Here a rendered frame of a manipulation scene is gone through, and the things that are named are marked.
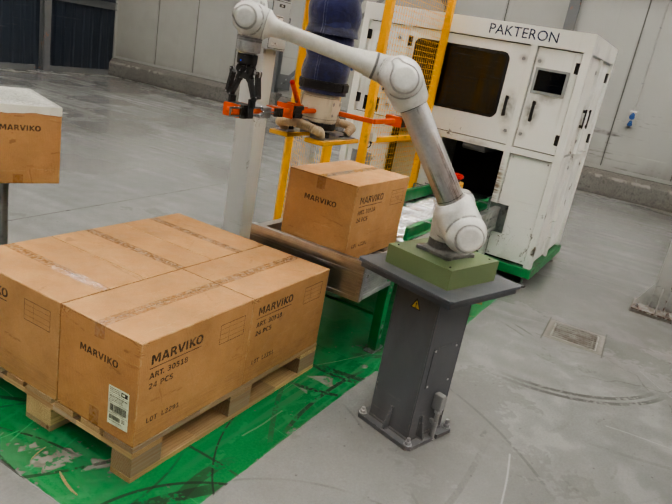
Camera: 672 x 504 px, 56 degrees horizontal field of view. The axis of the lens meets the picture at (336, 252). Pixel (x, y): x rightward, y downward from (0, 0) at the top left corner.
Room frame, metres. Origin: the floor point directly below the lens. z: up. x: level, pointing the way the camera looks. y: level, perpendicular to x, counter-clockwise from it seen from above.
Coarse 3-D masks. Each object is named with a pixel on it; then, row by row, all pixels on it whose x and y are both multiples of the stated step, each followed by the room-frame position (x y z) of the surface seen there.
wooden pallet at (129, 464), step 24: (288, 360) 2.64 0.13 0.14; (312, 360) 2.86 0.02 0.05; (24, 384) 2.08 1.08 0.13; (264, 384) 2.59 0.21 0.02; (48, 408) 2.00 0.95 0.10; (216, 408) 2.30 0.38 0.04; (240, 408) 2.35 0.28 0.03; (96, 432) 1.89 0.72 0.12; (168, 432) 1.96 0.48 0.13; (192, 432) 2.13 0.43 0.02; (120, 456) 1.83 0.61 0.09; (144, 456) 1.86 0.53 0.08; (168, 456) 1.97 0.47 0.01
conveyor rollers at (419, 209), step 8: (416, 200) 4.83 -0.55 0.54; (424, 200) 4.89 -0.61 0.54; (432, 200) 4.96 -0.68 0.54; (408, 208) 4.48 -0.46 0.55; (416, 208) 4.54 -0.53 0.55; (424, 208) 4.60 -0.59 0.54; (432, 208) 4.67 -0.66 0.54; (408, 216) 4.27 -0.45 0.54; (416, 216) 4.27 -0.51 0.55; (424, 216) 4.32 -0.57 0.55; (432, 216) 4.38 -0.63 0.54; (400, 224) 4.00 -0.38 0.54; (408, 224) 4.00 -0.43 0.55; (400, 232) 3.80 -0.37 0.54; (400, 240) 3.61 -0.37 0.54; (384, 248) 3.36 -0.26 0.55
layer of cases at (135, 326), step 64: (0, 256) 2.29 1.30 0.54; (64, 256) 2.41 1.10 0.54; (128, 256) 2.54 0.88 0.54; (192, 256) 2.69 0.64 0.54; (256, 256) 2.85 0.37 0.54; (0, 320) 2.14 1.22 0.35; (64, 320) 1.98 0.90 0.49; (128, 320) 1.95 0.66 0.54; (192, 320) 2.04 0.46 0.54; (256, 320) 2.37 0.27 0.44; (64, 384) 1.97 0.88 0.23; (128, 384) 1.83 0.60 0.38; (192, 384) 2.05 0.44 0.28
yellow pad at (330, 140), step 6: (342, 132) 2.94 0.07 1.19; (306, 138) 2.76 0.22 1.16; (312, 138) 2.77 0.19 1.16; (330, 138) 2.83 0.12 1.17; (336, 138) 2.87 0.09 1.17; (342, 138) 2.91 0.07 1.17; (348, 138) 2.95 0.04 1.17; (354, 138) 3.02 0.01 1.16; (318, 144) 2.73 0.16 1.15; (324, 144) 2.73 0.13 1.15; (330, 144) 2.77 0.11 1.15; (336, 144) 2.82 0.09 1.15; (342, 144) 2.88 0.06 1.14
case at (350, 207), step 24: (312, 168) 3.20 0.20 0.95; (336, 168) 3.32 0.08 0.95; (360, 168) 3.46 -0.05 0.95; (288, 192) 3.14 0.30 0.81; (312, 192) 3.08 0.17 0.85; (336, 192) 3.01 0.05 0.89; (360, 192) 2.99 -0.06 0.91; (384, 192) 3.23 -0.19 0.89; (288, 216) 3.13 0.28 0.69; (312, 216) 3.06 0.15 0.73; (336, 216) 3.00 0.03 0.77; (360, 216) 3.04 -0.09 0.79; (384, 216) 3.29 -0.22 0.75; (312, 240) 3.05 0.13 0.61; (336, 240) 2.99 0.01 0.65; (360, 240) 3.08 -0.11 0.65; (384, 240) 3.35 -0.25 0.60
